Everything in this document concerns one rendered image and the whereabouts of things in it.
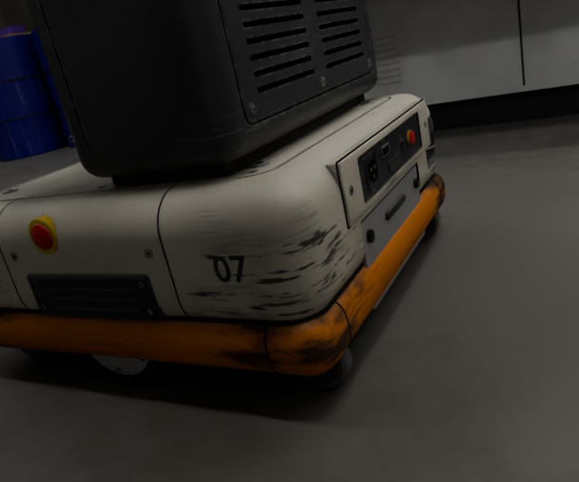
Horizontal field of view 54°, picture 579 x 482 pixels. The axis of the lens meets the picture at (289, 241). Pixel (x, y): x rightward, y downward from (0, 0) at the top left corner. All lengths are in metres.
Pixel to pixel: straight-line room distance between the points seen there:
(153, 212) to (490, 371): 0.44
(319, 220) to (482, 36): 1.53
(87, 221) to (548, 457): 0.58
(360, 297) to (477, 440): 0.22
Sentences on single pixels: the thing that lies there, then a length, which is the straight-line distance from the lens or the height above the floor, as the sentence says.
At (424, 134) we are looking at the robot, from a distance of 1.03.
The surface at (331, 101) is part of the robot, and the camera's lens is 0.89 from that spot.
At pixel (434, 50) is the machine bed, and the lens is 2.12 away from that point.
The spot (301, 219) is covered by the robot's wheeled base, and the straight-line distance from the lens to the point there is 0.60.
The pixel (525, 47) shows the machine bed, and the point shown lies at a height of 0.24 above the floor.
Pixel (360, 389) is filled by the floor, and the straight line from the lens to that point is 0.73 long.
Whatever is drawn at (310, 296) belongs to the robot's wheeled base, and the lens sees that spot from 0.63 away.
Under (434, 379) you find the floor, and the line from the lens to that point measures 0.73.
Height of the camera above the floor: 0.42
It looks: 19 degrees down
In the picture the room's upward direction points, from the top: 12 degrees counter-clockwise
